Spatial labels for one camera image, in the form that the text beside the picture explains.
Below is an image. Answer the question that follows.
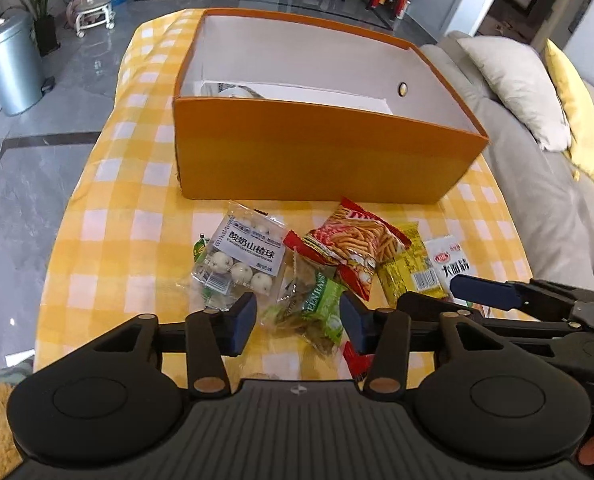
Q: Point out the yellow snack packet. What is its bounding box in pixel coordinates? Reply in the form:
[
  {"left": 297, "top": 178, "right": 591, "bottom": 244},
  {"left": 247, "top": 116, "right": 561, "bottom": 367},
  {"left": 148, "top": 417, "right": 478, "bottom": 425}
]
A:
[{"left": 376, "top": 221, "right": 450, "bottom": 306}]

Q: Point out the yellow checked tablecloth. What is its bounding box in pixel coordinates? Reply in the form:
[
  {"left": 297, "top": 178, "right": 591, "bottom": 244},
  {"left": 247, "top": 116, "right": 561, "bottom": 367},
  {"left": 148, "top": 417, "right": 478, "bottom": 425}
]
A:
[{"left": 34, "top": 9, "right": 535, "bottom": 378}]

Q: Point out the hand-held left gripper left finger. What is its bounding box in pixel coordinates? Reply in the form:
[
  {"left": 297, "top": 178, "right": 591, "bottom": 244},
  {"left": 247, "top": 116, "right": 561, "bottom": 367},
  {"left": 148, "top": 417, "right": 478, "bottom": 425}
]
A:
[{"left": 84, "top": 292, "right": 258, "bottom": 395}]

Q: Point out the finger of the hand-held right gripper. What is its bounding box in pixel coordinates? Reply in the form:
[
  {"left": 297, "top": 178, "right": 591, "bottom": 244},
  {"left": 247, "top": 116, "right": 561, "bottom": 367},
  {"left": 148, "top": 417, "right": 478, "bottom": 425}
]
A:
[
  {"left": 449, "top": 275, "right": 585, "bottom": 317},
  {"left": 396, "top": 291, "right": 585, "bottom": 347}
]

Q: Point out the small red snack packet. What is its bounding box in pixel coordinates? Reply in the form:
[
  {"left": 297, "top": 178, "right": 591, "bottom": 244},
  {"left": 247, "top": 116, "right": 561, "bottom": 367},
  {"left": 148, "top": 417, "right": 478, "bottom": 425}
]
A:
[{"left": 342, "top": 340, "right": 378, "bottom": 380}]

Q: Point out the orange cardboard box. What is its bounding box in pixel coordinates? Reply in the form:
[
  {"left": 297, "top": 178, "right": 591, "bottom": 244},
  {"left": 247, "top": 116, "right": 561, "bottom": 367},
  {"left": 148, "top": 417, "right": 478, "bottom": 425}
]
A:
[{"left": 173, "top": 8, "right": 490, "bottom": 205}]

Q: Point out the white paper liner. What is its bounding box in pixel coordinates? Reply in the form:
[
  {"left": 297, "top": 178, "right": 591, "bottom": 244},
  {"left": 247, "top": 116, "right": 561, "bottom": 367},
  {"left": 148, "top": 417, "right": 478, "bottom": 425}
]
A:
[{"left": 197, "top": 79, "right": 395, "bottom": 116}]

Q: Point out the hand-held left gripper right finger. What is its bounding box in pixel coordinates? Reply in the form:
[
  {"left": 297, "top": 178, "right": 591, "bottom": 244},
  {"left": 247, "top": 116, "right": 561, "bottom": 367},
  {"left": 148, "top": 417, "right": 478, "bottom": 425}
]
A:
[{"left": 339, "top": 290, "right": 515, "bottom": 396}]

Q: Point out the clear packet of white balls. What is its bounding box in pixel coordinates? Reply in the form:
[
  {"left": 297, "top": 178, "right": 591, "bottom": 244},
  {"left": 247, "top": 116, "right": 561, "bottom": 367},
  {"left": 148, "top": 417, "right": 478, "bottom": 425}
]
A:
[{"left": 191, "top": 200, "right": 286, "bottom": 311}]

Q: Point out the red packet of snack sticks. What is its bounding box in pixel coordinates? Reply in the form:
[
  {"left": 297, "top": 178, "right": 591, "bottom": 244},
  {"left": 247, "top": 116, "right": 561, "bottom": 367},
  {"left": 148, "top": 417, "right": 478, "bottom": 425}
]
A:
[{"left": 283, "top": 196, "right": 412, "bottom": 302}]

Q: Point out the yellow cushion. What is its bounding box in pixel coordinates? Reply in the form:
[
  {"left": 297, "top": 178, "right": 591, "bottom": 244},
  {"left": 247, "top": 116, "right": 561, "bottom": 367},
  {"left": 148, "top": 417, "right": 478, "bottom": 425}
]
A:
[{"left": 544, "top": 39, "right": 594, "bottom": 187}]

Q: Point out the beige cushion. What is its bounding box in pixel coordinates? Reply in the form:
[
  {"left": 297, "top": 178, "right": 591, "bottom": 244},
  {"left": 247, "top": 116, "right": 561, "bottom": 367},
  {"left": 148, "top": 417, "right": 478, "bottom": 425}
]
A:
[{"left": 457, "top": 35, "right": 572, "bottom": 152}]

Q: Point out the green label snack packet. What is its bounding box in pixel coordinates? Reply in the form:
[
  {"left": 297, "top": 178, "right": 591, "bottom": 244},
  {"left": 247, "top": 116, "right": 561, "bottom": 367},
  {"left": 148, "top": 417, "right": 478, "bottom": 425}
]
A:
[{"left": 261, "top": 247, "right": 350, "bottom": 358}]

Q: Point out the silver trash bin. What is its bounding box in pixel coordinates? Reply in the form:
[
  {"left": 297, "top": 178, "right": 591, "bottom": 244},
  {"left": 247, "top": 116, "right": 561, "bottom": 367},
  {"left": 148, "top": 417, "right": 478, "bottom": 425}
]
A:
[{"left": 0, "top": 12, "right": 45, "bottom": 117}]

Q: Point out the white snack packet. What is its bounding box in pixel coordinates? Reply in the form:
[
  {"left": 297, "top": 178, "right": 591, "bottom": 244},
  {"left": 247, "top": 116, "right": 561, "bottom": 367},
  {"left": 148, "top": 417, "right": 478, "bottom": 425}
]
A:
[{"left": 423, "top": 234, "right": 482, "bottom": 307}]

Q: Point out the green sausage stick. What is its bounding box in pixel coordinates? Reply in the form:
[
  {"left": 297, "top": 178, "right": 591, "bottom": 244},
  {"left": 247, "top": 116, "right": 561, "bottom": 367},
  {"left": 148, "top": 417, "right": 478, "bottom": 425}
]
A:
[{"left": 193, "top": 234, "right": 230, "bottom": 308}]

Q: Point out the small white stool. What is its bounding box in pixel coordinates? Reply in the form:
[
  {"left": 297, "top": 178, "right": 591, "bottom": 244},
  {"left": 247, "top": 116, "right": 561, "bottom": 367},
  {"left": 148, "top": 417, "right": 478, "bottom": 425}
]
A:
[{"left": 67, "top": 0, "right": 115, "bottom": 38}]

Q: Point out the grey sofa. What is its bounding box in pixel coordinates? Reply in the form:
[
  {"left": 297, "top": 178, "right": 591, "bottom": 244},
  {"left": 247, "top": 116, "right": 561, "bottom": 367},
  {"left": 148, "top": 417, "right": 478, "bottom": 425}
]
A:
[{"left": 419, "top": 30, "right": 594, "bottom": 301}]

